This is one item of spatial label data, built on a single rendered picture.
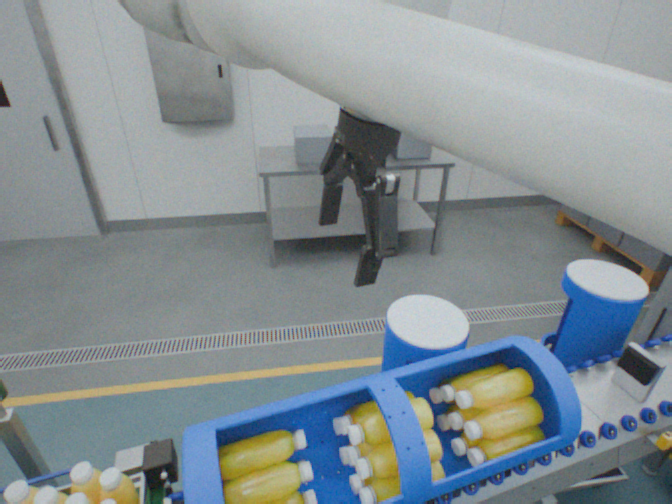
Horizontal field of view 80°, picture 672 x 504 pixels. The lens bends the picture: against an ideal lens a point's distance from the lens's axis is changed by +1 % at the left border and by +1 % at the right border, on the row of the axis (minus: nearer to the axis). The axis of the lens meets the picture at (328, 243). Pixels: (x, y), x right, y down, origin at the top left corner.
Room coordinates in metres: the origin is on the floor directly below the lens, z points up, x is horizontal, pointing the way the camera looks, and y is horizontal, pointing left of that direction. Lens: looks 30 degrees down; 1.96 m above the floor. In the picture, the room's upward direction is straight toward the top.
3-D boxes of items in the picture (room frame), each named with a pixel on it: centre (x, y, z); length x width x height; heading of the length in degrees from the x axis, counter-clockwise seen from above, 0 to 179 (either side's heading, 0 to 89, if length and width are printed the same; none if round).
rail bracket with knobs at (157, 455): (0.61, 0.43, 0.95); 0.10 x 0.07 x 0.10; 19
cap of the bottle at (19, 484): (0.47, 0.66, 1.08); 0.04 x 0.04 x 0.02
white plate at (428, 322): (1.08, -0.35, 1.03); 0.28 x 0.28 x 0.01
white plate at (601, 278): (1.33, -1.12, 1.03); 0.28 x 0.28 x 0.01
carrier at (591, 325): (1.33, -1.12, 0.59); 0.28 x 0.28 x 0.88
